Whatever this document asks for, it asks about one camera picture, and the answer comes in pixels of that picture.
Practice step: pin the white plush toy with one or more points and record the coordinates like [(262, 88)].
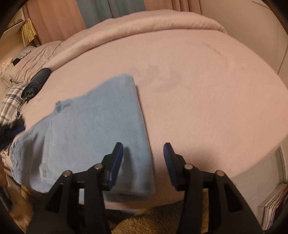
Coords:
[(7, 62)]

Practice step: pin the wide pink curtain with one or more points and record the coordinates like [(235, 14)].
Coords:
[(54, 20)]

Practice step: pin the pink pillow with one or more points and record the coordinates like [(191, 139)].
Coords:
[(36, 58)]

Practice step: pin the light blue denim pants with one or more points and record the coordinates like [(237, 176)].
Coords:
[(101, 117)]

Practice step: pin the stack of magazines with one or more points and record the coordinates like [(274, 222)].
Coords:
[(273, 207)]

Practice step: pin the white bedside shelf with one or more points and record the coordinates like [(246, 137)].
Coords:
[(282, 166)]

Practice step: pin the dark rolled cloth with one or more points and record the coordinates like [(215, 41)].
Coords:
[(37, 81)]

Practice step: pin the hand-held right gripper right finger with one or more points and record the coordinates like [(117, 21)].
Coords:
[(169, 162)]

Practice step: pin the plaid pillow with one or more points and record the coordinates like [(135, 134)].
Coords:
[(11, 99)]

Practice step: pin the yellow tassel hanging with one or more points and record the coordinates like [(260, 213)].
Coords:
[(28, 31)]

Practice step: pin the checked cloth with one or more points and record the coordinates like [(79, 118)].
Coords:
[(24, 52)]

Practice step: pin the narrow pink curtain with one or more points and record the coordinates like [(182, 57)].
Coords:
[(171, 4)]

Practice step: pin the pink duvet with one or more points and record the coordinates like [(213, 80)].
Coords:
[(146, 24)]

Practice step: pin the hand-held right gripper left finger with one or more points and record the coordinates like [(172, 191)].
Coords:
[(115, 162)]

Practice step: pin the teal curtain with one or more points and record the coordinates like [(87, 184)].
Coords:
[(105, 10)]

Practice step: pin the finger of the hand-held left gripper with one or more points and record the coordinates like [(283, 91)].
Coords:
[(12, 132)]

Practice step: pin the tan shaggy rug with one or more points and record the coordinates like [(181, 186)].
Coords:
[(146, 220)]

